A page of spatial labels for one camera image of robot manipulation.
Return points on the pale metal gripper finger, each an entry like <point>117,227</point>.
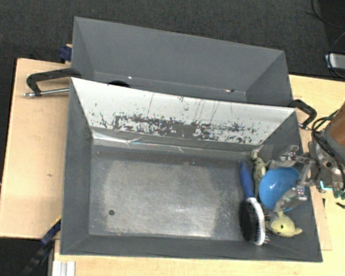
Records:
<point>296,196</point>
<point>290,156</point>

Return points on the blue ball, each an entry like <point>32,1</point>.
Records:
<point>274,185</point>

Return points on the yellow toy animal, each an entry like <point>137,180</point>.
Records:
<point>282,227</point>

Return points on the pale green toy figure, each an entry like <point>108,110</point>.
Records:
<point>258,169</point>

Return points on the blue and white hairbrush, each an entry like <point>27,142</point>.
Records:
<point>254,222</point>

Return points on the grey metal bin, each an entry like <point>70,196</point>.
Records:
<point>160,194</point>

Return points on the black cylinder on white bracket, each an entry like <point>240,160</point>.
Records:
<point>341,205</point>

